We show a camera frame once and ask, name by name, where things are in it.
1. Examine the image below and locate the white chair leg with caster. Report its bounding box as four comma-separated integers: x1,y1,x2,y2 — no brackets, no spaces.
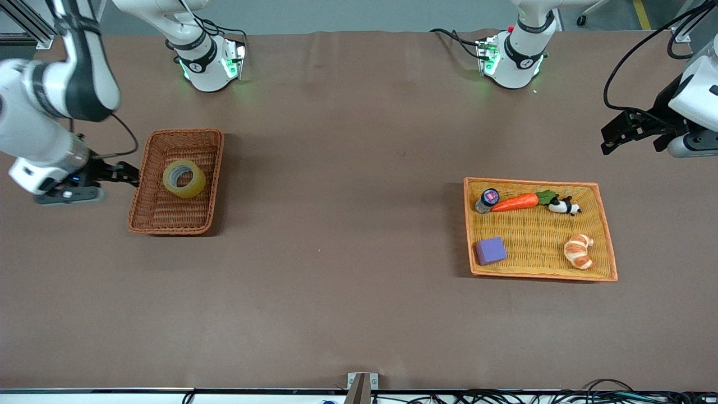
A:
577,0,612,27

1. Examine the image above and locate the black arm base cable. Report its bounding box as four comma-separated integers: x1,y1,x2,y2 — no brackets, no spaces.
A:
429,28,484,60
165,0,247,65

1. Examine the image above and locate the black cable bundle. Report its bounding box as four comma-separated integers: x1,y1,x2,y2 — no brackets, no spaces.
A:
370,379,718,404

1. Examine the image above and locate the black right arm base cable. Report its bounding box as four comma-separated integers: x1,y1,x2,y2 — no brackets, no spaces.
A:
165,0,247,65

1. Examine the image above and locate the brown table cover sheet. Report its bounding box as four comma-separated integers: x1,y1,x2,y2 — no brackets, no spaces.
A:
0,29,718,392

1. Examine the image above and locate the clear yellowish tape roll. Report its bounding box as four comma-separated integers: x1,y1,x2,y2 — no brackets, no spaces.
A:
162,159,206,199

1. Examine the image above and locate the orange toy carrot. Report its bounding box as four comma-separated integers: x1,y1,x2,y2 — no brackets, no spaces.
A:
490,190,559,213

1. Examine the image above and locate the small bottle purple cap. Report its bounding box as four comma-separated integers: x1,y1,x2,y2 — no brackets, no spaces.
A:
475,189,500,214

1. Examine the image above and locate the black left arm base cable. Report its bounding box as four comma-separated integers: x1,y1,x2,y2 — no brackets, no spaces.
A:
429,28,484,60

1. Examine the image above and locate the black white panda toy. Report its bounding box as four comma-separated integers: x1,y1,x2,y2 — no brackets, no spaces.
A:
548,195,582,217

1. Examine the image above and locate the purple cube block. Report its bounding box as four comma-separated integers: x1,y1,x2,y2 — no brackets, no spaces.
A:
476,236,508,266

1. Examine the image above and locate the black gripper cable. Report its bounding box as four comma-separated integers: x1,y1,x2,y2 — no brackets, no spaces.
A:
67,112,140,160
604,0,718,116

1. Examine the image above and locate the brown deep wicker basket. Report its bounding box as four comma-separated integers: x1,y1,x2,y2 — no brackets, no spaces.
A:
127,128,225,236

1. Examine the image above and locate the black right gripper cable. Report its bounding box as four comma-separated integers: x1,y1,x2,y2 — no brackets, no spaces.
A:
67,112,140,160

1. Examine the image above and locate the aluminium frame profile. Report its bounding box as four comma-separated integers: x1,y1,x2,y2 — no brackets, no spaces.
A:
0,0,55,50
670,0,718,43

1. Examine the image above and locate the orange flat wicker basket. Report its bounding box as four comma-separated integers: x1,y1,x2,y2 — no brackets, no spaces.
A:
463,177,619,282

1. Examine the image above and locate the toy croissant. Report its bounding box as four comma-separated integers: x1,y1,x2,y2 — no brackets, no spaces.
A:
564,234,595,270

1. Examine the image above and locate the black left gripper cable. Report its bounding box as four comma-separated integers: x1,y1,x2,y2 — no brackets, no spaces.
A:
604,0,718,116

